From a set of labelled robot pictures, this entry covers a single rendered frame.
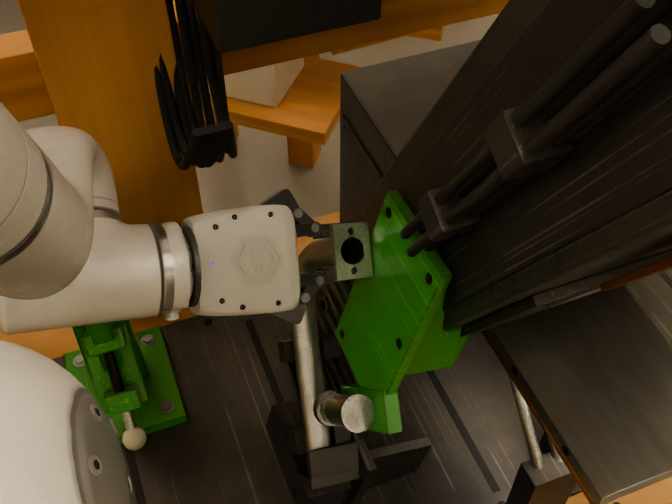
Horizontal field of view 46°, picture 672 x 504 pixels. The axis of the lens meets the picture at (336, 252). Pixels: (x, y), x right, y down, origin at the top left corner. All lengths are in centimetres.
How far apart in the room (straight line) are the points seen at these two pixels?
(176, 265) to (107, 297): 6
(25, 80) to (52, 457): 79
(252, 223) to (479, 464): 45
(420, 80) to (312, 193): 166
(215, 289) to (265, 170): 196
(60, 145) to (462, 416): 63
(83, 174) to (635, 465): 53
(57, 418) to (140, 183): 77
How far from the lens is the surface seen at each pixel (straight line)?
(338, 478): 91
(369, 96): 91
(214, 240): 72
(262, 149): 274
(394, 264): 74
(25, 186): 42
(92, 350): 94
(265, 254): 73
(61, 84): 90
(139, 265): 69
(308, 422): 91
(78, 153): 61
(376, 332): 79
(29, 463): 23
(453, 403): 105
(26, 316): 68
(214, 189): 261
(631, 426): 80
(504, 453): 102
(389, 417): 80
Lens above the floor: 179
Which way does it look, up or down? 48 degrees down
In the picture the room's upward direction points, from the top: straight up
